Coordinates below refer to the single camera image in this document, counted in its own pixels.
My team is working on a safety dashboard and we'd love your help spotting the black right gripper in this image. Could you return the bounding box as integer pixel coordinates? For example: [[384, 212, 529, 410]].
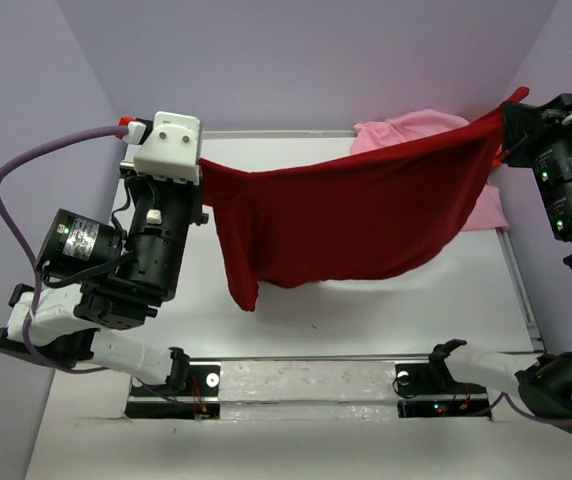
[[500, 89, 572, 238]]

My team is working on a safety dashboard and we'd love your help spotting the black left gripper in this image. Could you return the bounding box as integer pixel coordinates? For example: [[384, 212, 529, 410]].
[[119, 156, 211, 305]]

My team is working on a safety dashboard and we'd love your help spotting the dark red t shirt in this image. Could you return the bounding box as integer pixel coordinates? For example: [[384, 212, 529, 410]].
[[200, 109, 504, 312]]

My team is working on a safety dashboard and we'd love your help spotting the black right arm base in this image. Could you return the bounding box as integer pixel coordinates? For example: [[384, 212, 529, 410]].
[[392, 363, 491, 419]]

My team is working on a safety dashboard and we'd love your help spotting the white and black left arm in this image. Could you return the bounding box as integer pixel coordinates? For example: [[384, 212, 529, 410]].
[[0, 172, 208, 395]]

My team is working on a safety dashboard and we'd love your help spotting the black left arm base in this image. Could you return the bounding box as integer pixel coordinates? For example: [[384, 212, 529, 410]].
[[125, 361, 221, 421]]

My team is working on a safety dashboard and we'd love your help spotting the orange cloth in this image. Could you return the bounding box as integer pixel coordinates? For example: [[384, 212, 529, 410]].
[[492, 148, 503, 170]]

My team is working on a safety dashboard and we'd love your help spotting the pink t shirt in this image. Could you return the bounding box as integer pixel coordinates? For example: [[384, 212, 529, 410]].
[[350, 109, 509, 232]]

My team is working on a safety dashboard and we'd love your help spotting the white cardboard front cover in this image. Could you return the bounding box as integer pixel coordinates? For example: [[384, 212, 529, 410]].
[[27, 374, 572, 479]]

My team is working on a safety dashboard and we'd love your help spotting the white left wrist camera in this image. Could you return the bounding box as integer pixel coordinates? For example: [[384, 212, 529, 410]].
[[117, 111, 202, 186]]

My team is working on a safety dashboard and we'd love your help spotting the white back table rail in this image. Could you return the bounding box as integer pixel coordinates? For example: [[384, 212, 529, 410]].
[[202, 130, 356, 141]]

